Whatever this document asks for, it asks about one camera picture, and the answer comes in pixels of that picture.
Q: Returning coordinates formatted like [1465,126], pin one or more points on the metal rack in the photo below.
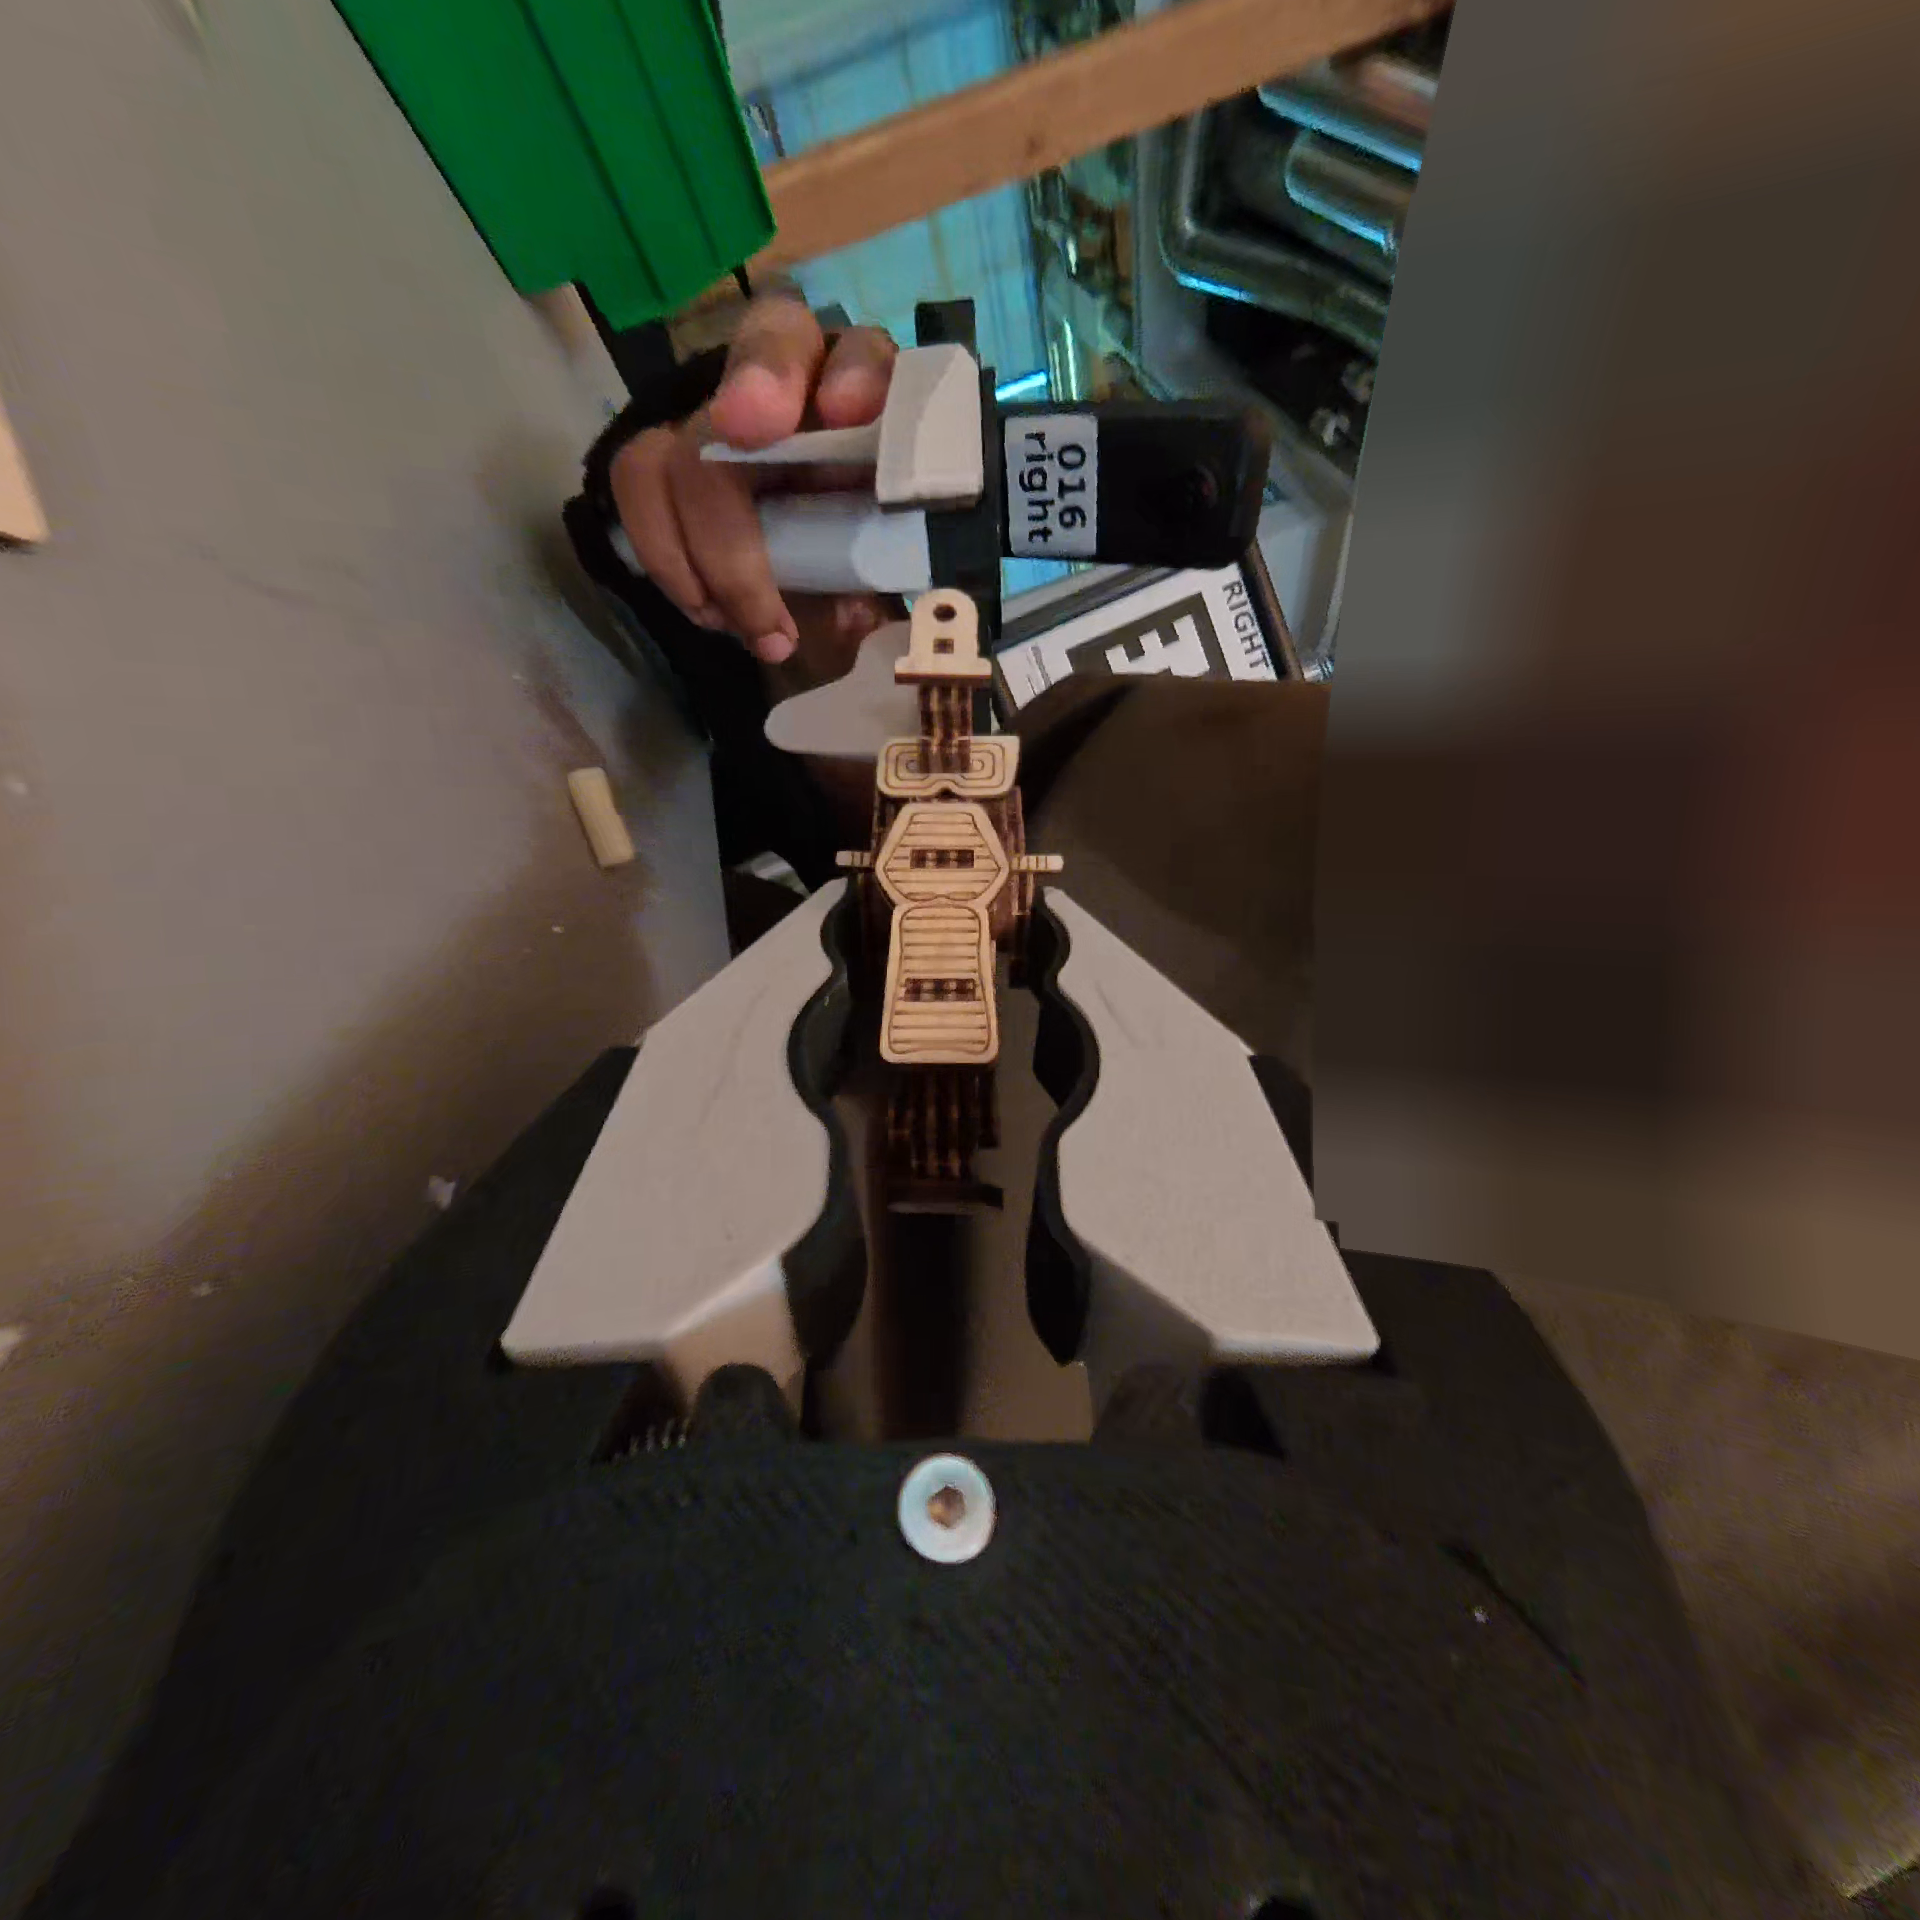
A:
[1276,225]

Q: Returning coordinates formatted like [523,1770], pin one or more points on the wooden puzzle model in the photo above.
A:
[937,900]

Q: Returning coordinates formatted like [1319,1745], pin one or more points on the small pale peg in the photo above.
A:
[601,818]

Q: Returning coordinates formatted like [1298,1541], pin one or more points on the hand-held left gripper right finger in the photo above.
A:
[1200,1186]

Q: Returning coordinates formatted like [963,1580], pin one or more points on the green bin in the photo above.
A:
[601,137]

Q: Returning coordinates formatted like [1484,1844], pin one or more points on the wooden-topped background table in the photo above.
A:
[1082,106]

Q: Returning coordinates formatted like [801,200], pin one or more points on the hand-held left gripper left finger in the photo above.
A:
[677,1168]

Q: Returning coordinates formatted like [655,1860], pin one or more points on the person's right hand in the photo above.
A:
[691,510]

